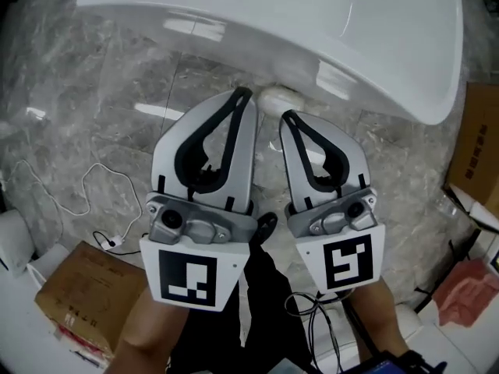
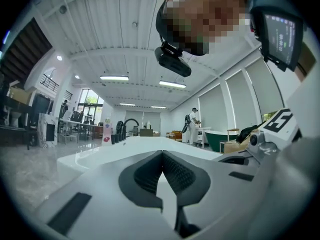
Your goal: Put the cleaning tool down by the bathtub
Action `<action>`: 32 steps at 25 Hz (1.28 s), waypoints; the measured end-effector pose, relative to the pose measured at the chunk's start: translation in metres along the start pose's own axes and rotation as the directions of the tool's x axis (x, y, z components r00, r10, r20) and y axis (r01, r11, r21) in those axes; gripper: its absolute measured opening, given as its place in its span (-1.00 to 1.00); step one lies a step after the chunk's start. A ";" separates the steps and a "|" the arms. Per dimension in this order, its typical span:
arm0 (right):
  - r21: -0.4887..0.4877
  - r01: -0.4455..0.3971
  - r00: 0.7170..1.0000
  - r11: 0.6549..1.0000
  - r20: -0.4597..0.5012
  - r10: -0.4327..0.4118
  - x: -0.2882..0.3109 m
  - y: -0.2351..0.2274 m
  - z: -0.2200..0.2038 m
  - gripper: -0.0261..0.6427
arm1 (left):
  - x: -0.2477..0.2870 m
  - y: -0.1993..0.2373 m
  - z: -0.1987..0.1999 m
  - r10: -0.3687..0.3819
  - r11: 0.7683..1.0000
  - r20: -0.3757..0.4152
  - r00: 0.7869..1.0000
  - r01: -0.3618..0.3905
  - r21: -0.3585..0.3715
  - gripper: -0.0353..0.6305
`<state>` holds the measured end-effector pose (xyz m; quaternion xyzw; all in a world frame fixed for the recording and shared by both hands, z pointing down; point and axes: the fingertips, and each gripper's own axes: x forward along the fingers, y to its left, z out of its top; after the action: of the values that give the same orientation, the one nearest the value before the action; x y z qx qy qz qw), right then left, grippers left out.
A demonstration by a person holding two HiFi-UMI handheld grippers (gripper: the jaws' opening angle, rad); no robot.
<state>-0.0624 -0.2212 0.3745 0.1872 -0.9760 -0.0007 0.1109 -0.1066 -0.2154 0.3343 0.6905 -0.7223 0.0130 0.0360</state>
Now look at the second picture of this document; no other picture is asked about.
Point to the white toilet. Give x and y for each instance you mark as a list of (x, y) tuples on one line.
[(13, 116)]

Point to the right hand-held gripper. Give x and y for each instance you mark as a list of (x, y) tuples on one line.
[(280, 126)]

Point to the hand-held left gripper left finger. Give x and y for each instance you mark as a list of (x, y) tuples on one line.
[(100, 184)]

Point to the pink and white bottle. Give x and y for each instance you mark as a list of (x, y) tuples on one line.
[(107, 134)]

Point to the long ceiling light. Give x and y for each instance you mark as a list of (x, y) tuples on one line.
[(114, 78), (127, 104), (158, 107), (172, 84)]

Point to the wooden bench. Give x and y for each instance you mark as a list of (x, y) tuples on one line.
[(174, 135)]

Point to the person's face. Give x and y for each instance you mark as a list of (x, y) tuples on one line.
[(205, 16)]

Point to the black bag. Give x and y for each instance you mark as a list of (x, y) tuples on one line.
[(246, 134)]

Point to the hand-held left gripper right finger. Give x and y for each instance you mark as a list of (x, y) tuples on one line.
[(220, 189)]

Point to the glass entrance door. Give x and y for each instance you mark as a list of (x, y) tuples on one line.
[(90, 104)]

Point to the black curved faucet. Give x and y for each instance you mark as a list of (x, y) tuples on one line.
[(125, 127)]

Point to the white rectangular bathtub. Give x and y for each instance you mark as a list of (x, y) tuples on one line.
[(105, 156)]

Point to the black metal railing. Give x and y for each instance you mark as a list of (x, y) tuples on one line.
[(50, 82), (69, 95)]

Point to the wooden cabinet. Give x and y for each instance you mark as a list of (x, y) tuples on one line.
[(149, 132)]

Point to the wide grey roller blind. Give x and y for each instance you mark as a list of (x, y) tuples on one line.
[(142, 121)]

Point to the dark green oval tub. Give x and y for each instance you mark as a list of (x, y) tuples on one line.
[(220, 139)]

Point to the black caged monitor screen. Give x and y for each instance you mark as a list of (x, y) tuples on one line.
[(280, 39)]

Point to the light wooden stool frame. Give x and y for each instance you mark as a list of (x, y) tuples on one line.
[(228, 130)]

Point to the round ceiling light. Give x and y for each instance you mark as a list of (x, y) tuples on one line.
[(59, 58), (77, 77)]

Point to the white office desk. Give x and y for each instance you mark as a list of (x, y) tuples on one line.
[(75, 122)]

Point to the marble-patterned cabinet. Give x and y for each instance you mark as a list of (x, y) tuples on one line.
[(45, 131)]

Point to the open cardboard box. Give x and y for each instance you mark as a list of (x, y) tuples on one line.
[(20, 95)]

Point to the large cardboard box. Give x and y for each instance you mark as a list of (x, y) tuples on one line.
[(235, 147)]

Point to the black head camera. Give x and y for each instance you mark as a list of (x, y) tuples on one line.
[(175, 62)]

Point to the white vanity cabinet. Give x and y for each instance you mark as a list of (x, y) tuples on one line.
[(203, 136)]

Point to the black office chair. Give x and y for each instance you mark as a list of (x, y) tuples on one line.
[(77, 115)]

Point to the black metal shelf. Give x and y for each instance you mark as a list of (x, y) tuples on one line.
[(15, 134)]

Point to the dark wooden staircase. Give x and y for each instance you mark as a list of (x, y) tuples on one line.
[(25, 49)]

